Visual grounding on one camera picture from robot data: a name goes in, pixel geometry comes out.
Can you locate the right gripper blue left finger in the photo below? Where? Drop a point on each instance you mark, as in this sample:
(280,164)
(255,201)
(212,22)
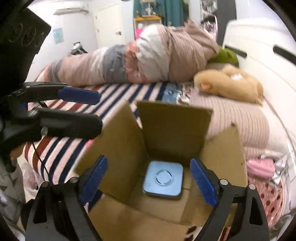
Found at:
(58,211)

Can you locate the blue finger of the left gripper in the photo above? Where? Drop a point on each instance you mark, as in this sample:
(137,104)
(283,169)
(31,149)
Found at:
(40,122)
(44,91)

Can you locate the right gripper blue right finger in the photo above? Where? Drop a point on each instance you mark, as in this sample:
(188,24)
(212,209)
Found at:
(249,221)

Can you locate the striped fleece blanket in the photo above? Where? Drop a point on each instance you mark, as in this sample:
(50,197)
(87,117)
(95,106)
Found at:
(168,131)

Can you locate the white air conditioner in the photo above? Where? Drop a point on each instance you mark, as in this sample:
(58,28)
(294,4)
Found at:
(72,10)

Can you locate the pink folded clothes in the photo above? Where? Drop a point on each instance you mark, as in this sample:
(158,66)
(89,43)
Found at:
(261,168)

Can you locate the white door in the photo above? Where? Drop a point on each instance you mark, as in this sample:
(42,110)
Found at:
(114,24)

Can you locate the brown cardboard box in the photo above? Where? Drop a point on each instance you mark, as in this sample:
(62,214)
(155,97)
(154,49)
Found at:
(150,217)

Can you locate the light blue square case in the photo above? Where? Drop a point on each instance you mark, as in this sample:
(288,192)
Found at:
(163,179)

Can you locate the pink ribbed pillow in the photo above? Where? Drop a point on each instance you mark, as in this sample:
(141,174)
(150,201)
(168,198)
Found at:
(260,130)

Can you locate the yellow wooden shelf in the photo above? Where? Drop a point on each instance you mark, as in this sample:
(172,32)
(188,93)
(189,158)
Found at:
(140,22)

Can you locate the tan plush toy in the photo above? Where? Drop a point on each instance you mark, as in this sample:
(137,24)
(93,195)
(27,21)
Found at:
(230,82)

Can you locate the teal curtain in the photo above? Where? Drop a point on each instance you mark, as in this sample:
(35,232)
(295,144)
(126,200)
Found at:
(171,12)

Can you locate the rolled striped duvet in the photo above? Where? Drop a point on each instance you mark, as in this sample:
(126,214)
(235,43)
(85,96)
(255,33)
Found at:
(161,53)

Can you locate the green plush toy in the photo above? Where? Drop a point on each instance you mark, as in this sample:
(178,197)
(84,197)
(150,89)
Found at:
(225,56)

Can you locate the white bed headboard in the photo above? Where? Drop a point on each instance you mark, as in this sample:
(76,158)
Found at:
(256,42)

